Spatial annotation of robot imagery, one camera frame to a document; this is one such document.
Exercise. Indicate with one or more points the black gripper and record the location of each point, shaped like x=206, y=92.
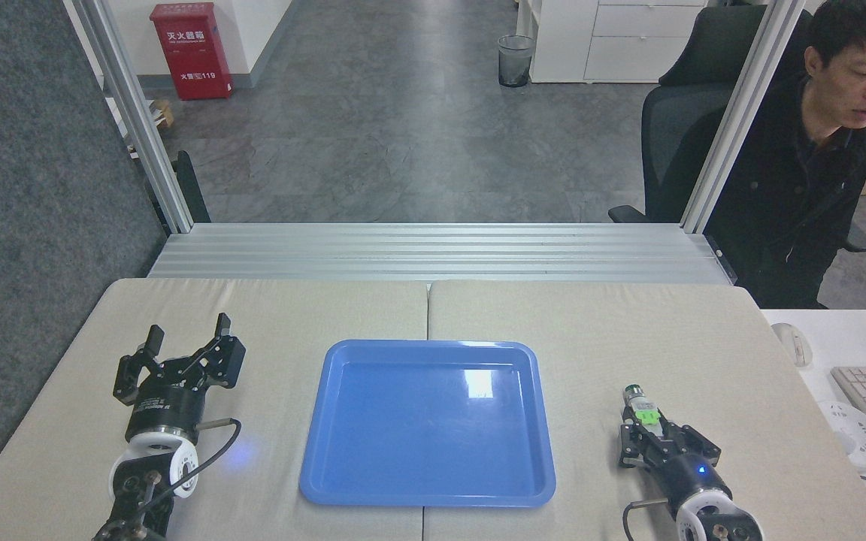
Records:
x=170, y=406
x=692, y=481

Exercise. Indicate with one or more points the switch part with green tab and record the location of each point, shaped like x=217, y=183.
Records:
x=643, y=409

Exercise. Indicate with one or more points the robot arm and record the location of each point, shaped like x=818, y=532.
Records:
x=149, y=473
x=719, y=518

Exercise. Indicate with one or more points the blue plastic tray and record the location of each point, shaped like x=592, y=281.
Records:
x=429, y=424

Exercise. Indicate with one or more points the white computer mouse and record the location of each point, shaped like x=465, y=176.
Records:
x=794, y=344

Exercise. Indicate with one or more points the white power strip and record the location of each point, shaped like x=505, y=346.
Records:
x=854, y=436

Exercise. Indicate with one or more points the white desk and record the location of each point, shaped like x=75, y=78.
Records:
x=839, y=338

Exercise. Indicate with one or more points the person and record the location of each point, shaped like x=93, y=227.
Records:
x=794, y=195

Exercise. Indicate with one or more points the red fire extinguisher box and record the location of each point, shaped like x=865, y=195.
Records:
x=192, y=52

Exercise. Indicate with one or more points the black office chair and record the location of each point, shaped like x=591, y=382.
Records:
x=685, y=113

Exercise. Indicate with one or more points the white drawer cabinet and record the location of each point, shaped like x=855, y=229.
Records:
x=628, y=41

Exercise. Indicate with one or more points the black bracket behind post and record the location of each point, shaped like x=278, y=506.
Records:
x=191, y=188

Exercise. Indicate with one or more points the silver aluminium post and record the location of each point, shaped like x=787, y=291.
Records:
x=136, y=113
x=741, y=113

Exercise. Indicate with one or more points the silver aluminium rail platform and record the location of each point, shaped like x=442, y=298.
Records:
x=433, y=252

